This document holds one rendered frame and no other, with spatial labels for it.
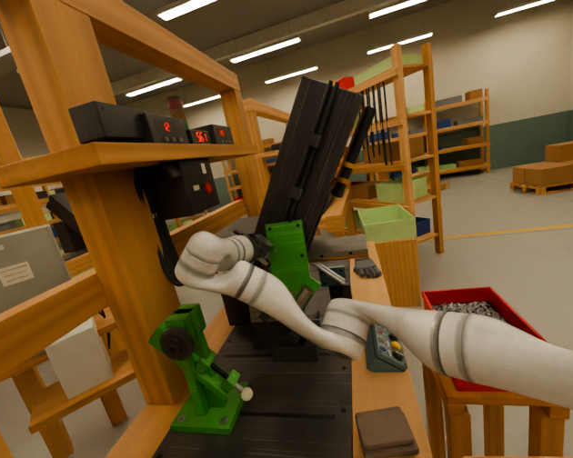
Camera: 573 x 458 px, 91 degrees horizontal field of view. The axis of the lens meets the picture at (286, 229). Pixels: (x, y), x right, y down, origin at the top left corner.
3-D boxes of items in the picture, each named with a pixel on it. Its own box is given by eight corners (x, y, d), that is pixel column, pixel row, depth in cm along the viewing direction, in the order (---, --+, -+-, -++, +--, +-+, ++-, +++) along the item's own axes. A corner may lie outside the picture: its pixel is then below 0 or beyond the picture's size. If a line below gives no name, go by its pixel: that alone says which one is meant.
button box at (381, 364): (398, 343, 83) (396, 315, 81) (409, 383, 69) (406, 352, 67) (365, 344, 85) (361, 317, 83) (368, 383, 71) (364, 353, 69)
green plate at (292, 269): (315, 285, 90) (306, 220, 90) (311, 290, 82) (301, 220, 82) (281, 287, 92) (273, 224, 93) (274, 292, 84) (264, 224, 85)
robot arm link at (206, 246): (227, 224, 63) (210, 257, 65) (187, 225, 49) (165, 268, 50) (253, 241, 62) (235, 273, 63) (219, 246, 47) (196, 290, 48)
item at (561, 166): (578, 178, 546) (580, 139, 528) (619, 183, 469) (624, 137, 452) (509, 189, 566) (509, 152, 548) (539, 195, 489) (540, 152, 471)
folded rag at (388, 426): (404, 415, 58) (402, 403, 57) (420, 455, 50) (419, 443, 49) (355, 422, 58) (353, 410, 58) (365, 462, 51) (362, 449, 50)
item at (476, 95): (491, 173, 776) (489, 85, 722) (372, 190, 869) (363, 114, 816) (483, 171, 826) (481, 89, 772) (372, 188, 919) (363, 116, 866)
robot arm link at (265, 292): (230, 308, 55) (248, 270, 59) (345, 363, 59) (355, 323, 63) (238, 303, 47) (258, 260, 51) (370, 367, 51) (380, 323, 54)
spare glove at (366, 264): (349, 263, 138) (348, 258, 137) (371, 260, 137) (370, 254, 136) (357, 281, 118) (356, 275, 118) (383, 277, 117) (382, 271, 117)
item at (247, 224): (292, 284, 127) (277, 212, 119) (276, 324, 99) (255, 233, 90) (255, 287, 132) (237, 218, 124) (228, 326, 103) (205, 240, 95)
